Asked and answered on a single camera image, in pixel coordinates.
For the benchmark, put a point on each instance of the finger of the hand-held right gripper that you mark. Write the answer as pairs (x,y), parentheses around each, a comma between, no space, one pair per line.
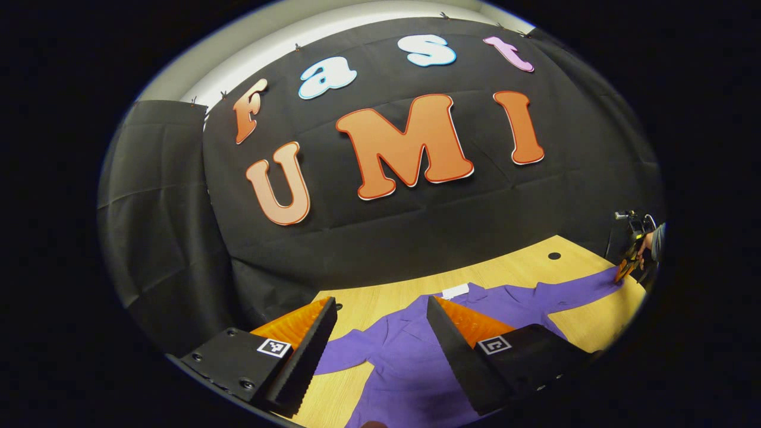
(624,268)

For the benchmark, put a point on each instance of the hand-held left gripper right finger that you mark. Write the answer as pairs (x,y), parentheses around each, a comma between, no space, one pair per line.
(461,368)

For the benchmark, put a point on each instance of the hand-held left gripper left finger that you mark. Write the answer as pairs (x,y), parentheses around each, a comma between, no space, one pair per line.
(306,368)

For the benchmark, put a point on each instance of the purple knit garment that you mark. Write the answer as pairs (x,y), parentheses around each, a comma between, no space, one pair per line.
(410,368)

